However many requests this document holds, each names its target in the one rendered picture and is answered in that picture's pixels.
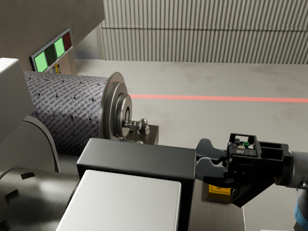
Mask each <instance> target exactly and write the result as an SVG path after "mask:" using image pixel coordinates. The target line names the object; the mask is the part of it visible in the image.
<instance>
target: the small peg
mask: <svg viewBox="0 0 308 231"><path fill-rule="evenodd" d="M141 125H142V123H141V121H132V120H124V124H123V126H124V128H130V129H131V128H132V129H141Z"/></svg>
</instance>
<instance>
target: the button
mask: <svg viewBox="0 0 308 231"><path fill-rule="evenodd" d="M230 189H231V188H221V187H216V186H213V185H210V184H208V197H209V198H217V199H224V200H231V192H230Z"/></svg>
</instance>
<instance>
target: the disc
mask: <svg viewBox="0 0 308 231"><path fill-rule="evenodd" d="M116 82H124V84H125V80H124V77H123V76H122V74H121V73H120V72H117V71H116V72H114V73H112V74H111V75H110V77H109V79H108V80H107V83H106V85H105V88H104V91H103V95H102V99H101V104H100V110H99V138H102V139H106V134H105V116H106V108H107V103H108V99H109V95H110V92H111V89H112V87H113V86H114V84H115V83H116Z"/></svg>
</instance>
